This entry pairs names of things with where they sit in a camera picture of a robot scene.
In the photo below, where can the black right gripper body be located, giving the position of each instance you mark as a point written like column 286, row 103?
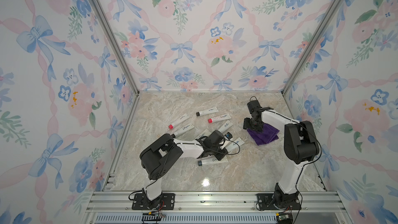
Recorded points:
column 249, row 123

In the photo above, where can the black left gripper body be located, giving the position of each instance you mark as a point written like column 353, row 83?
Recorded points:
column 217, row 152

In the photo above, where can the purple cloth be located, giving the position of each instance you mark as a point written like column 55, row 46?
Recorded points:
column 266, row 136

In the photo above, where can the white toothpaste tube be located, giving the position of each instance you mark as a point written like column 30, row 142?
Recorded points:
column 234, row 145

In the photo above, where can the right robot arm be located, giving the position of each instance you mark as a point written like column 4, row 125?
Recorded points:
column 300, row 146

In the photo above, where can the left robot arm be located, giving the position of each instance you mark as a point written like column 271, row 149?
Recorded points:
column 159, row 157

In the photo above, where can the white tube centre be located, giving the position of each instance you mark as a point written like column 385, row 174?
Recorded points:
column 205, row 133

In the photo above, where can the white tube front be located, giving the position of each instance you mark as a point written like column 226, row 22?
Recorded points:
column 211, row 161

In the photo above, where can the white tube grey cap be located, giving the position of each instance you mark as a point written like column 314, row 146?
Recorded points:
column 224, row 128

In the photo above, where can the white tube dark cap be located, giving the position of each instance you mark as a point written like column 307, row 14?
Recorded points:
column 183, row 130

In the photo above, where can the white tube pink cap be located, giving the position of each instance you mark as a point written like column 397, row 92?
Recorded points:
column 219, row 118
column 179, row 121

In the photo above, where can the white tube black cap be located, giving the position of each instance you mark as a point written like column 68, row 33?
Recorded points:
column 207, row 112

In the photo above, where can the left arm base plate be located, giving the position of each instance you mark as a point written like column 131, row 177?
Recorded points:
column 165, row 201

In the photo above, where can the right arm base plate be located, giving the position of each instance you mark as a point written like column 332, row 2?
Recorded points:
column 278, row 201

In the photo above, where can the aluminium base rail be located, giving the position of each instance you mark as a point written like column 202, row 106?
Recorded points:
column 218, row 207

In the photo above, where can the aluminium corner post right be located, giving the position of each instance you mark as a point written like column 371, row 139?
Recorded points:
column 332, row 9

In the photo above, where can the aluminium corner post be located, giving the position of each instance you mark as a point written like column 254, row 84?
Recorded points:
column 106, row 27
column 332, row 9

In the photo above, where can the aluminium corner post left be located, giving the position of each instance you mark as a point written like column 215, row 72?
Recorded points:
column 106, row 27

